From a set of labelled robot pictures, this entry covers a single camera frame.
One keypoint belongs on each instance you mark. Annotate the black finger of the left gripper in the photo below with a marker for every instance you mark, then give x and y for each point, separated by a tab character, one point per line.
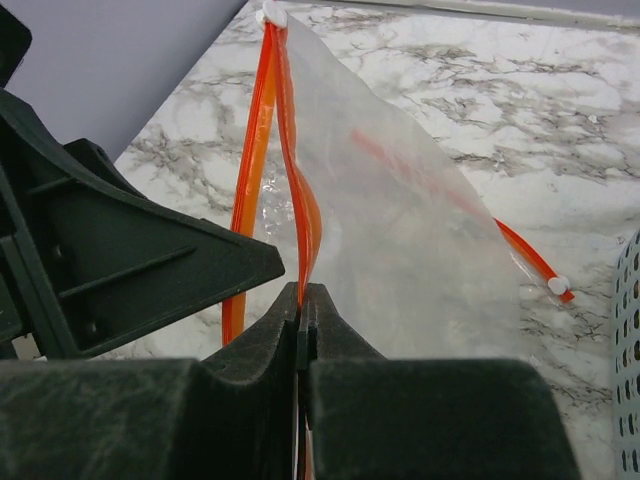
88	263

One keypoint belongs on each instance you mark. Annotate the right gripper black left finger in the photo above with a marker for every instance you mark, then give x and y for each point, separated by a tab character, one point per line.
230	416

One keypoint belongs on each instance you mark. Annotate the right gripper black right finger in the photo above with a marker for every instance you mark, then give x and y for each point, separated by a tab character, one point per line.
375	418

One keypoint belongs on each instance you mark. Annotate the clear orange-zip bag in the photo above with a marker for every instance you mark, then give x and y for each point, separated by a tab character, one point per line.
362	201

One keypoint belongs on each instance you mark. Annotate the light blue plastic basket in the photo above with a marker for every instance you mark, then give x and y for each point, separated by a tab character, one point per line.
625	343

